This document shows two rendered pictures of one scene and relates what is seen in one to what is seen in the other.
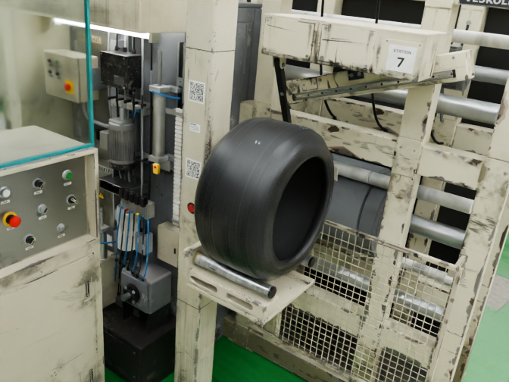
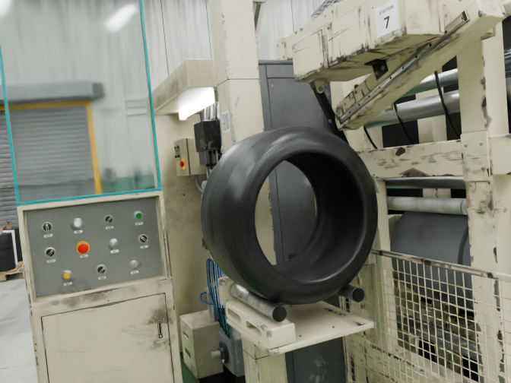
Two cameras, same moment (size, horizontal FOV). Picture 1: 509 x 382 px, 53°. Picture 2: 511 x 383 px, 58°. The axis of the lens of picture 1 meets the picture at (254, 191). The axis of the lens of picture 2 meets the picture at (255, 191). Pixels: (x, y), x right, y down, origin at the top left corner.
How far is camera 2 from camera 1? 102 cm
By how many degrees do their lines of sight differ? 37
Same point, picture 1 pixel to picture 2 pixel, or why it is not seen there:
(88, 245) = (159, 284)
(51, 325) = (119, 358)
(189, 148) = not seen: hidden behind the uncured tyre
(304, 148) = (293, 140)
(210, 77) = (230, 103)
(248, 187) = (224, 180)
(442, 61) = (451, 10)
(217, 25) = (229, 55)
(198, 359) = not seen: outside the picture
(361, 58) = (357, 39)
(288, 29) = (306, 47)
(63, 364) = not seen: outside the picture
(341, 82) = (371, 85)
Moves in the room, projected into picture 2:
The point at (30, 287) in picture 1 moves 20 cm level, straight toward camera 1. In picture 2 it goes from (96, 313) to (71, 331)
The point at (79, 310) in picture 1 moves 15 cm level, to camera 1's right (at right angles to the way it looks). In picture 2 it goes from (150, 350) to (178, 356)
